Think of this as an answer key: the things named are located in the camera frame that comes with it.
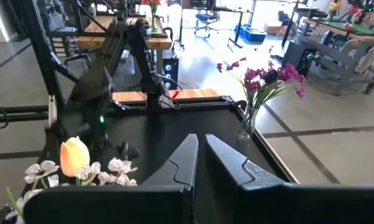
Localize brown cardboard box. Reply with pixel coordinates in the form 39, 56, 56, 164
263, 24, 287, 35

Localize table with green mat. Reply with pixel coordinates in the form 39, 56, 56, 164
303, 18, 374, 44

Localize cream tulip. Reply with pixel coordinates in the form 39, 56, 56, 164
60, 137, 90, 187

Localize wooden workstation table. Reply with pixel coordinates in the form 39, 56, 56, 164
77, 15, 172, 50

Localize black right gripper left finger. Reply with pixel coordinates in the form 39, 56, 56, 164
23, 134, 199, 224

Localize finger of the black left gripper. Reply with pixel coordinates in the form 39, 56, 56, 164
116, 140, 140, 161

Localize blue office chair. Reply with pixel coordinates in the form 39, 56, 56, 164
194, 11, 220, 35

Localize dark purple tulip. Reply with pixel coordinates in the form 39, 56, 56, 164
263, 68, 279, 85

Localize black rig frame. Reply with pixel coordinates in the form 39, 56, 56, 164
0, 0, 299, 184

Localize red flowers in vase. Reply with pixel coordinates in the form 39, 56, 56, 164
141, 0, 162, 34

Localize black computer tower blue lights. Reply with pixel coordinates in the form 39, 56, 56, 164
162, 57, 180, 91

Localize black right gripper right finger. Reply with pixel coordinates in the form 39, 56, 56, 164
199, 134, 374, 224

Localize white flower bunch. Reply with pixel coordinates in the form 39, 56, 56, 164
76, 157, 138, 187
4, 160, 60, 224

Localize blue storage bin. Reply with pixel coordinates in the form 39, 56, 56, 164
244, 27, 268, 43
235, 24, 253, 37

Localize clear glass vase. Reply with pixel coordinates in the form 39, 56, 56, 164
236, 107, 259, 142

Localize black computer tower lit fan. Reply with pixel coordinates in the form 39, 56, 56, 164
281, 40, 317, 77

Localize white frame bracket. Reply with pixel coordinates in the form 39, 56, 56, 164
47, 95, 57, 129

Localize black table mat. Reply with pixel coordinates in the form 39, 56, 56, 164
43, 105, 295, 187

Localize grey metal bench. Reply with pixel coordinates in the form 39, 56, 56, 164
301, 36, 374, 96

